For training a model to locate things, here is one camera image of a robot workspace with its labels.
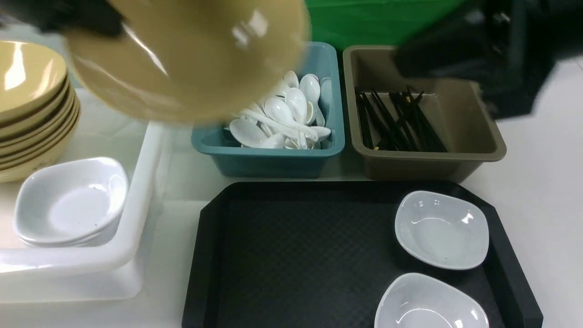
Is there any brown plastic bin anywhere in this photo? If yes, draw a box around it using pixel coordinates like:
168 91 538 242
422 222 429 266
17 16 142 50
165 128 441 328
342 45 506 182

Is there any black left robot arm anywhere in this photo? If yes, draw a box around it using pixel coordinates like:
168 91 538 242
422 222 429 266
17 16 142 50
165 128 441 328
0 0 124 37

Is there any black serving tray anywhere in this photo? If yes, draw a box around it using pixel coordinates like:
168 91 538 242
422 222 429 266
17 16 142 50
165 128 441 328
181 181 544 328

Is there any green cloth backdrop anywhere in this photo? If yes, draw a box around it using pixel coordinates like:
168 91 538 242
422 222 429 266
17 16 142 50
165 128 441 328
306 0 462 51

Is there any tan noodle bowl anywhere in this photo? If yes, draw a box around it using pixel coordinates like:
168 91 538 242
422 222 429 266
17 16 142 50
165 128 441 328
63 0 311 124

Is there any pile of black chopsticks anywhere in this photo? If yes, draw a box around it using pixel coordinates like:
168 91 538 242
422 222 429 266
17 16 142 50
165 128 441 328
354 86 448 152

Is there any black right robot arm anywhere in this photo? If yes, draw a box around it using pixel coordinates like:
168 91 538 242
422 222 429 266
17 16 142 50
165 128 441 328
394 0 583 120

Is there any stack of white dishes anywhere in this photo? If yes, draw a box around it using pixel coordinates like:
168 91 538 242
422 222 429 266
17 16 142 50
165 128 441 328
13 157 130 248

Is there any teal plastic bin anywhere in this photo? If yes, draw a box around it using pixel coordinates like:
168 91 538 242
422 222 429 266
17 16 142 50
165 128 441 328
191 42 346 179

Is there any stack of tan bowls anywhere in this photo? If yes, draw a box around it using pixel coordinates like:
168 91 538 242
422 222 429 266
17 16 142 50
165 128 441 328
0 40 81 183

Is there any pile of white spoons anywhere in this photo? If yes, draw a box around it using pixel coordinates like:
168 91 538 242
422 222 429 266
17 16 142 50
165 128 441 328
223 71 333 150

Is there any white dish tray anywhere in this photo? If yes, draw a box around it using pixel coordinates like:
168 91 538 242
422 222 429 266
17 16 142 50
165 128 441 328
373 272 490 328
395 190 490 271

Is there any large white plastic tub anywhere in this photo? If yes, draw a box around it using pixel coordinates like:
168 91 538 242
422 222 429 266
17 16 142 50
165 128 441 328
1 81 175 305

